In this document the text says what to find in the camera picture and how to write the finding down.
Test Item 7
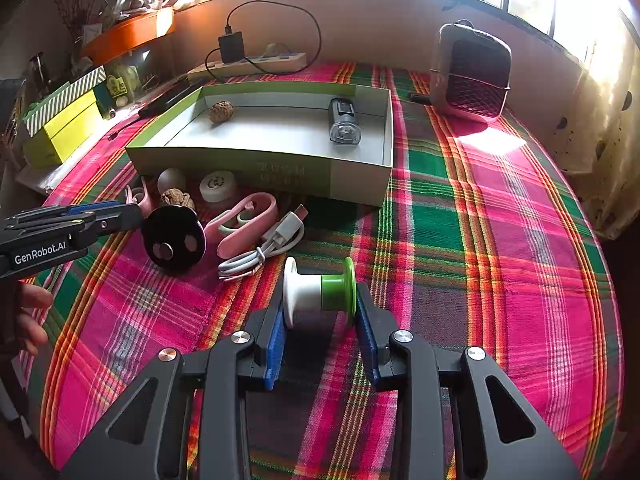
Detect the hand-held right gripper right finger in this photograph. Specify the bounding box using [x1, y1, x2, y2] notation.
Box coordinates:
[354, 284, 582, 480]

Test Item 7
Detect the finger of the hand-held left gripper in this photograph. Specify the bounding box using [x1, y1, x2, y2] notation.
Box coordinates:
[94, 204, 144, 236]
[66, 201, 137, 217]

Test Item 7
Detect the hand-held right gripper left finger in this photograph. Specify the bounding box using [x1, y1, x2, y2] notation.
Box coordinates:
[60, 301, 288, 480]

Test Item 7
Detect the small pink clip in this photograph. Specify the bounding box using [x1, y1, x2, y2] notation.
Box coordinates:
[125, 176, 154, 219]

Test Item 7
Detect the black round disc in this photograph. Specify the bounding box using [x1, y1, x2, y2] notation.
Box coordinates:
[140, 205, 207, 272]

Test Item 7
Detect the white and green spool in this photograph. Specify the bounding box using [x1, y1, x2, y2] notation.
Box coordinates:
[282, 256, 359, 329]

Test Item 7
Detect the white round case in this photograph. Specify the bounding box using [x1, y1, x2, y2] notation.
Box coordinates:
[199, 170, 239, 204]

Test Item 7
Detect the white usb cable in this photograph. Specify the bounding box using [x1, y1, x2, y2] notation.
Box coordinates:
[217, 204, 309, 281]

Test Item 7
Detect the pink and grey ear hook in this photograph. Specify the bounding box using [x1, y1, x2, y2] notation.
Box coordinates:
[202, 192, 279, 257]

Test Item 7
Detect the grey and green cardboard box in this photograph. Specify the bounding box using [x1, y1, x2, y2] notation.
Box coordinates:
[125, 81, 396, 209]

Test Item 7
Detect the person's left hand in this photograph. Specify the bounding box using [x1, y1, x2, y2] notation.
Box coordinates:
[16, 284, 54, 350]

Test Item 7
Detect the brown walnut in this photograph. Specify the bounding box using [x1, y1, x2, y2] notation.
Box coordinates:
[159, 188, 196, 210]
[208, 101, 236, 124]

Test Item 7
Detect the beige ball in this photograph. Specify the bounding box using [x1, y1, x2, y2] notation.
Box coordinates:
[157, 167, 187, 196]

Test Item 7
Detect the yellow box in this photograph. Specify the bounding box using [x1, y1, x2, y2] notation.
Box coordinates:
[22, 89, 104, 169]

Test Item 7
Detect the green label card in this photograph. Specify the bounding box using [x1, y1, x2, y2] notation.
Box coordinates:
[105, 74, 132, 102]

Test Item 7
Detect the black phone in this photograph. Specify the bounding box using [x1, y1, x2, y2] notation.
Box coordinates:
[137, 80, 207, 119]

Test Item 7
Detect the orange box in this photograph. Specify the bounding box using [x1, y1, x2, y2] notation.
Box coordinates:
[80, 8, 176, 64]

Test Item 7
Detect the black charger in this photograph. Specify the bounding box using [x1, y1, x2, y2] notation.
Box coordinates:
[218, 31, 246, 61]

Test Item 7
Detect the cream power strip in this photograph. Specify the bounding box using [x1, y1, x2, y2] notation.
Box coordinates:
[187, 51, 307, 84]

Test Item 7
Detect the black and clear bike light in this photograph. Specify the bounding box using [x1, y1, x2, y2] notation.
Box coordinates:
[327, 97, 359, 144]

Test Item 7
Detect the pink mesh heater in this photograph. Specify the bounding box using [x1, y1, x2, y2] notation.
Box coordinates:
[429, 20, 514, 120]

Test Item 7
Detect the thin black cable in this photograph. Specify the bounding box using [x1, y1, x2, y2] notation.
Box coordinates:
[107, 110, 151, 141]

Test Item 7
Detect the black charger cable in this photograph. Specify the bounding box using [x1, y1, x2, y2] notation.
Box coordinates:
[205, 0, 322, 83]

